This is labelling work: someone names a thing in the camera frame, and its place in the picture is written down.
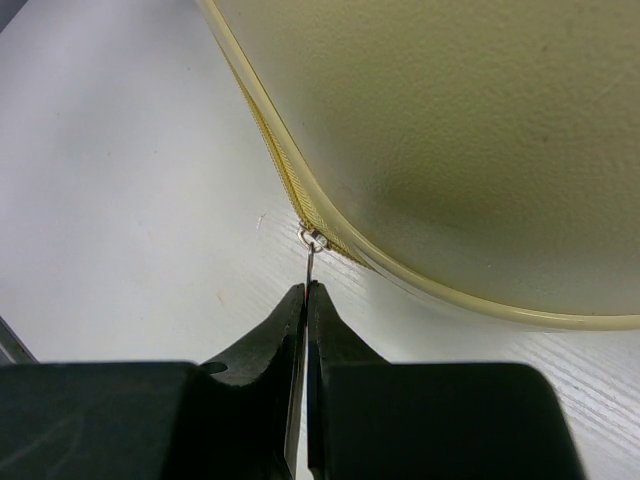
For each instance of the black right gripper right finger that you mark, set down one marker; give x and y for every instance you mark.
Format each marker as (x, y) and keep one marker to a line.
(368, 418)

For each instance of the yellow hard-shell suitcase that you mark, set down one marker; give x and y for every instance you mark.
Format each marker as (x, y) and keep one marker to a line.
(485, 153)

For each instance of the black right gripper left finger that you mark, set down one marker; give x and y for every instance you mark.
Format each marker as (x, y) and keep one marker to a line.
(235, 416)

